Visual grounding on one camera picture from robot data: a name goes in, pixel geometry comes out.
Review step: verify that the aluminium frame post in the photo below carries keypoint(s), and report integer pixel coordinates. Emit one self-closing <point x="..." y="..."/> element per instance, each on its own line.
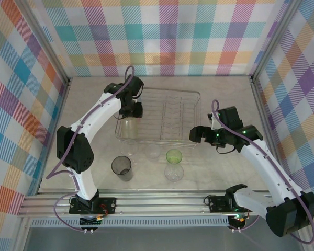
<point x="43" y="39"/>
<point x="274" y="39"/>

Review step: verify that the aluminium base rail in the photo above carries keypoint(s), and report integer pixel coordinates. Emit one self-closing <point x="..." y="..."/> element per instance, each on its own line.
<point x="159" y="201"/>

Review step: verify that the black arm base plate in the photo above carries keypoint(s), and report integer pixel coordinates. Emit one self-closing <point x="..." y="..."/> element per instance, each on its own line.
<point x="217" y="204"/>
<point x="108" y="205"/>

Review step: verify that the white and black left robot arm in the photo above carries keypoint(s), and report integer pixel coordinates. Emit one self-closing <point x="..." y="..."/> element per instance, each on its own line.
<point x="94" y="117"/>

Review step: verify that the dark grey translucent cup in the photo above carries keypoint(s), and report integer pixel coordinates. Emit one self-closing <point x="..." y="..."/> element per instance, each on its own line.
<point x="121" y="167"/>

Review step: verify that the pale green tall cup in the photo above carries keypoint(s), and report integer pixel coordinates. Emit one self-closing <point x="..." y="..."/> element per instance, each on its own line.
<point x="130" y="129"/>

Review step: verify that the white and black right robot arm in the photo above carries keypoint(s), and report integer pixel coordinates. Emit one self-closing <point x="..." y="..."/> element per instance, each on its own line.
<point x="267" y="162"/>

